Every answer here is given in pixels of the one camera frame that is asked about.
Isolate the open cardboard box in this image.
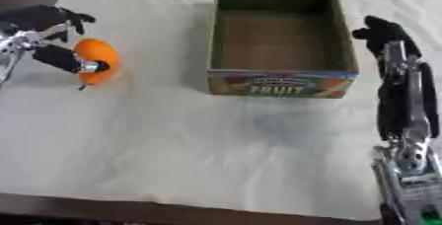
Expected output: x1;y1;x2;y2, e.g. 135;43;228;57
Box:
205;0;361;100

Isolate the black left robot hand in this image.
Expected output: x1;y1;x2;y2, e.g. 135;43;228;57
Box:
0;4;112;74

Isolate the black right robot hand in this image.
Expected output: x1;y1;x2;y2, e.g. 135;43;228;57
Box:
350;15;441;142

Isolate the orange toy fruit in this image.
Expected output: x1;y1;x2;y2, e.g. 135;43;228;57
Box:
72;37;121;87

